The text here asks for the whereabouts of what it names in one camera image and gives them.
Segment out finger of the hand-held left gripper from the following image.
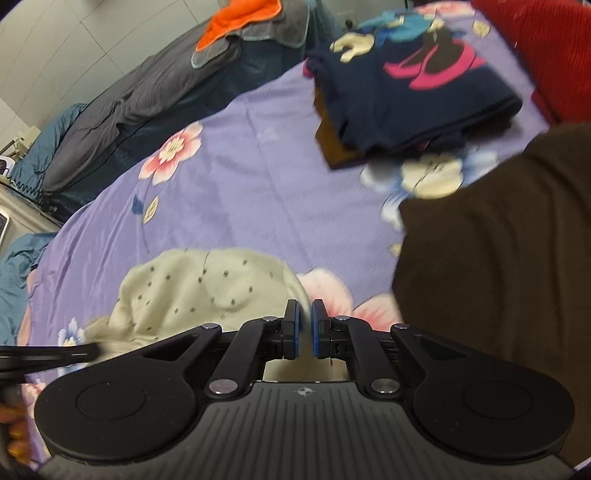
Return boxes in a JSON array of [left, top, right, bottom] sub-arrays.
[[0, 340, 101, 376]]

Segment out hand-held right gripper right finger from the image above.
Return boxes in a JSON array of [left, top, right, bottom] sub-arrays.
[[312, 299, 468, 398]]

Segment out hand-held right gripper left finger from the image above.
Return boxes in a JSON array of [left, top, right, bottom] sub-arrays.
[[139, 299, 302, 400]]

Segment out cream dotted small garment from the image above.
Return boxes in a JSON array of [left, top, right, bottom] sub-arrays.
[[83, 247, 311, 365]]

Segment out person's left hand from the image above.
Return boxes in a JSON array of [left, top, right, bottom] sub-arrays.
[[0, 402, 29, 463]]

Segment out blue ruffled blanket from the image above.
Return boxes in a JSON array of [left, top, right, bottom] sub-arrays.
[[0, 103, 89, 334]]

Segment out beige machine with screen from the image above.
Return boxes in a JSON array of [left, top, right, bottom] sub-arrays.
[[0, 182, 63, 264]]

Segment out purple floral bed sheet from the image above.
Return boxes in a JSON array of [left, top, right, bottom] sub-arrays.
[[18, 0, 555, 462]]

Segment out tan brown folded garment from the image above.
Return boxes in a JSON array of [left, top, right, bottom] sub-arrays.
[[314, 90, 370, 171]]

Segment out dark brown garment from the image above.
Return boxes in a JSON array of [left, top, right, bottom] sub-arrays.
[[392, 124, 591, 472]]

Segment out navy printed folded garment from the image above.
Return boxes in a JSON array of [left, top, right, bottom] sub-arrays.
[[302, 11, 523, 155]]

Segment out dark grey quilt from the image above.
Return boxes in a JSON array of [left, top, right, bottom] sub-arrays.
[[41, 0, 338, 224]]

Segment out grey towel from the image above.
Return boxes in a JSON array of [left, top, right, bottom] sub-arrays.
[[191, 0, 311, 70]]

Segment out orange cloth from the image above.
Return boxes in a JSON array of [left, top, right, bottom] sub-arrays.
[[196, 0, 283, 52]]

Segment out red knitted cloth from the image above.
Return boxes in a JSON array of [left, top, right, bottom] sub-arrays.
[[471, 0, 591, 125]]

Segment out coiled cable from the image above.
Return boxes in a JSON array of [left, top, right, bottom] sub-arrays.
[[0, 159, 52, 210]]

